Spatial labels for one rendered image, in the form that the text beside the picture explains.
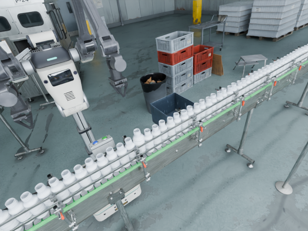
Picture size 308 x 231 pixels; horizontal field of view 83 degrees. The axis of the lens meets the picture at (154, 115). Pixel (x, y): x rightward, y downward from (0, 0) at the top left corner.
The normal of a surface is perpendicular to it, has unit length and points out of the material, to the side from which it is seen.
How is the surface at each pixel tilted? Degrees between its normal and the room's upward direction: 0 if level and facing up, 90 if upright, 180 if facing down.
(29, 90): 91
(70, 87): 90
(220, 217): 0
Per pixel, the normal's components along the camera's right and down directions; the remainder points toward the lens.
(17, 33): 0.28, 0.54
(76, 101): 0.56, 0.44
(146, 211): -0.11, -0.80
